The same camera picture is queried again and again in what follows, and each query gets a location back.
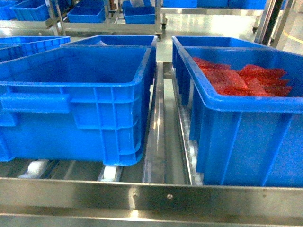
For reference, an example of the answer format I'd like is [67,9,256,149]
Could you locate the red bubble wrap bags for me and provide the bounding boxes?
[193,57,293,97]

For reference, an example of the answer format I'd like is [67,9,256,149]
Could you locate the blue bin behind empty bin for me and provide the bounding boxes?
[61,35,158,85]

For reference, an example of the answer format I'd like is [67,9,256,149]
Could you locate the blue bin with red parts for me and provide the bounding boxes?
[179,47,303,187]

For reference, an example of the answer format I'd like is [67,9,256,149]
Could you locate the blue bin far left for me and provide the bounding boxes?
[0,36,71,62]

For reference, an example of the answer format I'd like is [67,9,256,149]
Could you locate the blue bin behind red parts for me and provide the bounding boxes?
[172,36,269,68]

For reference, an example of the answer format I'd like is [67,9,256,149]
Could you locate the stainless steel roller shelf rack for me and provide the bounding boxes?
[0,62,303,227]

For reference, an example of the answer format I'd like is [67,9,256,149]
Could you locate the empty blue plastic bin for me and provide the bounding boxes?
[0,45,154,166]

